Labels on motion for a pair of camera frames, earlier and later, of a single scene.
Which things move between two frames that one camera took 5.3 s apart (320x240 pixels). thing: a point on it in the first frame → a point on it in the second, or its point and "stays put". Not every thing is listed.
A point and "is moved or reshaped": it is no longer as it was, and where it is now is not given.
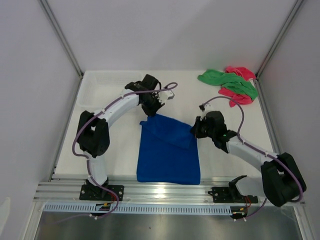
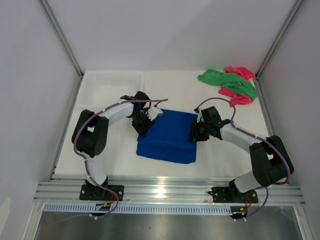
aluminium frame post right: [275, 47] stays put
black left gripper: [159, 105] → [142, 130]
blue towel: [168, 152] is moved or reshaped
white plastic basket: [97, 88] stays put
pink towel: [235, 98] stays put
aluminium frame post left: [48, 10] stays put
